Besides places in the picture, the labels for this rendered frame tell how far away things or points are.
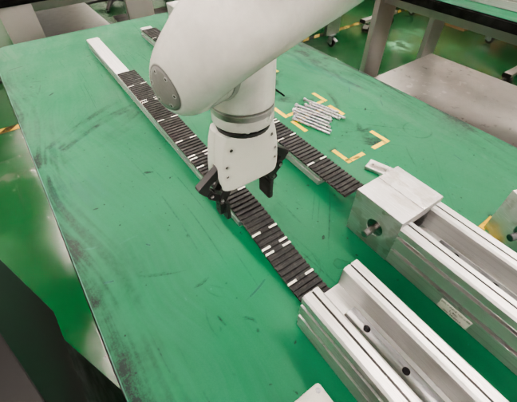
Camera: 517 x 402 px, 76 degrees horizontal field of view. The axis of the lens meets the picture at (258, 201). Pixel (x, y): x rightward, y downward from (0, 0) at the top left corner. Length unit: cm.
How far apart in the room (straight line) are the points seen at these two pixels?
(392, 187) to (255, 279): 27
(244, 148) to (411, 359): 34
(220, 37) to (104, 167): 55
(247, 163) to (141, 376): 32
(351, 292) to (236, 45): 35
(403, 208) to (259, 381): 32
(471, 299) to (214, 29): 45
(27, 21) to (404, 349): 222
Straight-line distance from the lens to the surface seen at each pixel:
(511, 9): 195
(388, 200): 55
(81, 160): 83
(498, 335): 55
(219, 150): 45
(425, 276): 57
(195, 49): 29
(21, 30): 231
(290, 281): 53
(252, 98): 40
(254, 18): 28
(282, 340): 50
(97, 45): 131
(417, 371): 48
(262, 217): 57
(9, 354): 38
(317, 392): 42
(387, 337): 48
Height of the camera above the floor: 125
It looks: 47 degrees down
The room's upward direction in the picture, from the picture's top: straight up
